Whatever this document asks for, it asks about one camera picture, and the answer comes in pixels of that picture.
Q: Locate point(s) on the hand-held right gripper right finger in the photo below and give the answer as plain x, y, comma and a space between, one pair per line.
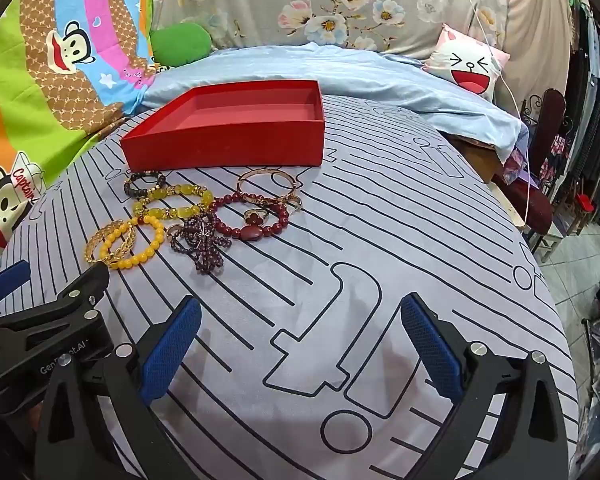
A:
430, 355

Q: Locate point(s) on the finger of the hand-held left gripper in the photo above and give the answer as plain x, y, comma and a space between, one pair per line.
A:
7, 280
75, 287

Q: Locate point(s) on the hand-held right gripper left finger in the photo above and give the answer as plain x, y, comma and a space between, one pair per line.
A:
170, 355

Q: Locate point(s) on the gold charm pendant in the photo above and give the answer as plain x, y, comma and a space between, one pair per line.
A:
185, 190

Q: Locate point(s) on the red shallow box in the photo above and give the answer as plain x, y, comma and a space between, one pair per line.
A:
220, 145

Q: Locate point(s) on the smooth gold bangle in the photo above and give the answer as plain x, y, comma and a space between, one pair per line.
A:
266, 171

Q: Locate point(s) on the grey striped bedsheet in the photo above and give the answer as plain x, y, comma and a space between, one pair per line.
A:
380, 220

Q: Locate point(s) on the cartoon monkey printed blanket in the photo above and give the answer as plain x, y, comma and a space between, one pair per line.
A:
55, 110

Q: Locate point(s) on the green pillow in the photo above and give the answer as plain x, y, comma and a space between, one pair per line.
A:
180, 45

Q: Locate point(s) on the dark red metal chair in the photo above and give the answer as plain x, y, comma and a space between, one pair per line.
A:
552, 110

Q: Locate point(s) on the light blue quilt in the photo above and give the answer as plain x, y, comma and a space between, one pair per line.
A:
380, 80

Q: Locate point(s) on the laughing cat face cushion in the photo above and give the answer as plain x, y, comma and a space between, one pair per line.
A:
467, 67

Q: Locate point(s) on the rack of hanging clothes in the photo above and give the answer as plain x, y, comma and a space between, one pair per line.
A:
595, 110

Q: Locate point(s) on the beige curtain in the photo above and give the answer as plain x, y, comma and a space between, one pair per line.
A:
540, 35

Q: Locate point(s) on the grey floral sheet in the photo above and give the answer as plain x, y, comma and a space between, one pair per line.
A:
330, 0

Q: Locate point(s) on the wooden bed frame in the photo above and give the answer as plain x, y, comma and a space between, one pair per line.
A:
477, 155

